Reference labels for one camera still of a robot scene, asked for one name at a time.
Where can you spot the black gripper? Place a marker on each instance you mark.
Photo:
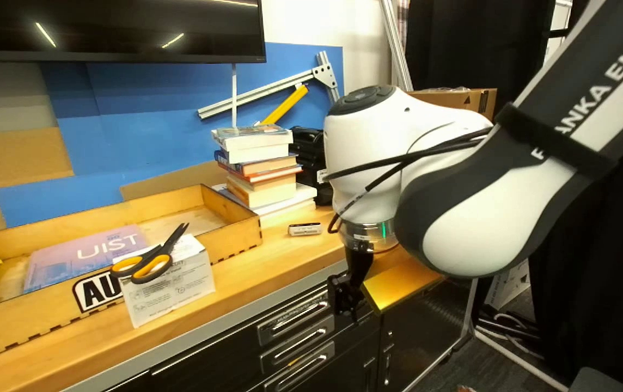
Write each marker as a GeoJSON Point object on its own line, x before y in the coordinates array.
{"type": "Point", "coordinates": [359, 259]}

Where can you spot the thick cream book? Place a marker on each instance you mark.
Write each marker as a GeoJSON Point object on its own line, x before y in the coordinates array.
{"type": "Point", "coordinates": [260, 191]}

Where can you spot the white floor box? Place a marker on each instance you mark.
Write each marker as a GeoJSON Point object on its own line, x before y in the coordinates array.
{"type": "Point", "coordinates": [507, 283]}

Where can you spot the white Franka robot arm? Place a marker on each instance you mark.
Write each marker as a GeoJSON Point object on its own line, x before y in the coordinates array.
{"type": "Point", "coordinates": [470, 219]}

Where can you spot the wooden tray box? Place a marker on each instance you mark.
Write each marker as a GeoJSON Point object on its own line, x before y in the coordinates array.
{"type": "Point", "coordinates": [35, 319]}

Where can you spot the black white letter sticker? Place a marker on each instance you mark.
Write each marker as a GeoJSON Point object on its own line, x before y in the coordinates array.
{"type": "Point", "coordinates": [97, 293]}

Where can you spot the thin dark cover book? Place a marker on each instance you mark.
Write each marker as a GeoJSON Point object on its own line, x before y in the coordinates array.
{"type": "Point", "coordinates": [253, 158]}

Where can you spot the purple UIST booklet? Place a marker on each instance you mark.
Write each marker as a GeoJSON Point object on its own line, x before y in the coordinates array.
{"type": "Point", "coordinates": [73, 258]}

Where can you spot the brown cardboard box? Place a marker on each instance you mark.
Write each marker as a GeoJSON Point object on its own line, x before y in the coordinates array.
{"type": "Point", "coordinates": [465, 101]}

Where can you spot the black flat screen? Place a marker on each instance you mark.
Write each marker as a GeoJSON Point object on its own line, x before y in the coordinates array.
{"type": "Point", "coordinates": [106, 29]}

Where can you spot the white paper card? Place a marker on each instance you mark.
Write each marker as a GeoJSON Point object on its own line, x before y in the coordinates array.
{"type": "Point", "coordinates": [172, 289]}

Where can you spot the black workbench cabinet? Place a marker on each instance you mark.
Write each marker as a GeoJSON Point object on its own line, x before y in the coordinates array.
{"type": "Point", "coordinates": [399, 340]}

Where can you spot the grey stand leg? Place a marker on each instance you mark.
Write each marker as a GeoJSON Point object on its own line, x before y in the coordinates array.
{"type": "Point", "coordinates": [455, 328]}

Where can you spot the grey metal pole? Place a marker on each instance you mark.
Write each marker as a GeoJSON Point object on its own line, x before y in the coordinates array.
{"type": "Point", "coordinates": [397, 43]}

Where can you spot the aluminium bracket rail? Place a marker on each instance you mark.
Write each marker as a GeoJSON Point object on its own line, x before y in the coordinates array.
{"type": "Point", "coordinates": [268, 88]}

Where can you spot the black boxy device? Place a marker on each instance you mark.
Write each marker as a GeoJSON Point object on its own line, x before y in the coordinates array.
{"type": "Point", "coordinates": [310, 154]}

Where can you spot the black grey workbench drawer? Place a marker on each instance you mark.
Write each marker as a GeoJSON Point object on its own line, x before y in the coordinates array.
{"type": "Point", "coordinates": [293, 319]}

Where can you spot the black cabinet drawer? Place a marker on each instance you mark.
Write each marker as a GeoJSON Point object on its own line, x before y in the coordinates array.
{"type": "Point", "coordinates": [300, 370]}
{"type": "Point", "coordinates": [297, 345]}

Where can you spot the small silver black stapler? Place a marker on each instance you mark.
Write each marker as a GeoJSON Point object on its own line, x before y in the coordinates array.
{"type": "Point", "coordinates": [302, 228]}

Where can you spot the teal cover book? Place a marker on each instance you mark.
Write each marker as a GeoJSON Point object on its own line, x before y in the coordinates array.
{"type": "Point", "coordinates": [253, 141]}

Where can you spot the black curtain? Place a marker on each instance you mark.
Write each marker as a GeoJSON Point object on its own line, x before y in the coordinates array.
{"type": "Point", "coordinates": [595, 289]}

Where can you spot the red cover book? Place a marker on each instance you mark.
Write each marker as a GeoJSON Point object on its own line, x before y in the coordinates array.
{"type": "Point", "coordinates": [277, 167]}

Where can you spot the yellow bar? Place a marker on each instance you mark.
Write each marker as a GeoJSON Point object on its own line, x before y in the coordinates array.
{"type": "Point", "coordinates": [284, 104]}

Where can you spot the thin white rod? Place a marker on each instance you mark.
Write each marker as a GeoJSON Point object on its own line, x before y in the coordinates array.
{"type": "Point", "coordinates": [233, 93]}

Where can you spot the flat white book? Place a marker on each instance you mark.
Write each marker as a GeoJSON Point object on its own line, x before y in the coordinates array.
{"type": "Point", "coordinates": [298, 202]}

